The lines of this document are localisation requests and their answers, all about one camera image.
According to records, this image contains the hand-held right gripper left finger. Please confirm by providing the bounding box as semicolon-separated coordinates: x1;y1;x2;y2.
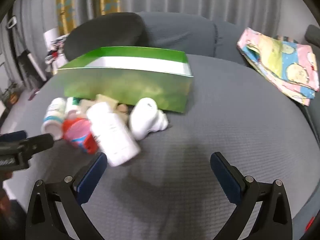
25;152;108;240

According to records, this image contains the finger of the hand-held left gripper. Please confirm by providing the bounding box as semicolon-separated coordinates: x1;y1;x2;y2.
15;133;55;157
0;130;27;143

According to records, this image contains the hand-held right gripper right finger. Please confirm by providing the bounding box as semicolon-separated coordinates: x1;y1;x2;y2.
210;151;293;240

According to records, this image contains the white bottle cartoon label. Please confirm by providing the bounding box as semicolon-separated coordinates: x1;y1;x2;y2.
41;97;67;140

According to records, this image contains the red bottle pink label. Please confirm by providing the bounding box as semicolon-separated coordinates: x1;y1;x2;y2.
62;117;98;155

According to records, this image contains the plain white pill bottle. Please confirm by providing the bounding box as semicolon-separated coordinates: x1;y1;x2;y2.
86;102;141;167

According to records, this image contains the small green white bottle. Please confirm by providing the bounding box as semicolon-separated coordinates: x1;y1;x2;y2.
65;97;80;115

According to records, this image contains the beige rectangular hair clip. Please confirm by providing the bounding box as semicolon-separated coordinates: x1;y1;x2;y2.
79;94;120;112

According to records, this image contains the white plug-in device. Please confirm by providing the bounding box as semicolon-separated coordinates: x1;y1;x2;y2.
129;97;169;140

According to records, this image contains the green cardboard box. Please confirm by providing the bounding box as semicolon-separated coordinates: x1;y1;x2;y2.
54;46;195;114

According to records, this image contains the person's left hand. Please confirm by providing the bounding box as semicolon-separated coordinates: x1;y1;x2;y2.
0;189;12;229

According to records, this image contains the grey sofa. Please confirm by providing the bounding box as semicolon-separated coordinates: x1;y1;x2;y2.
0;11;320;240

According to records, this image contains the black device with white roll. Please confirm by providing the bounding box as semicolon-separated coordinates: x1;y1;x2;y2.
16;49;47;88

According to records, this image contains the pile of clothes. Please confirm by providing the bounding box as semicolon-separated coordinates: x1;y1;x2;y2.
45;34;69;74

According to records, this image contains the white board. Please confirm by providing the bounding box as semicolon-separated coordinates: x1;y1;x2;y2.
43;27;60;48

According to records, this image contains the dark grey cushion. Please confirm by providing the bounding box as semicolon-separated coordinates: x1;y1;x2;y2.
64;12;150;62

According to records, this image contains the colourful printed blanket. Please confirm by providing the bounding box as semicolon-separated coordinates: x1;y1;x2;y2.
237;27;320;106

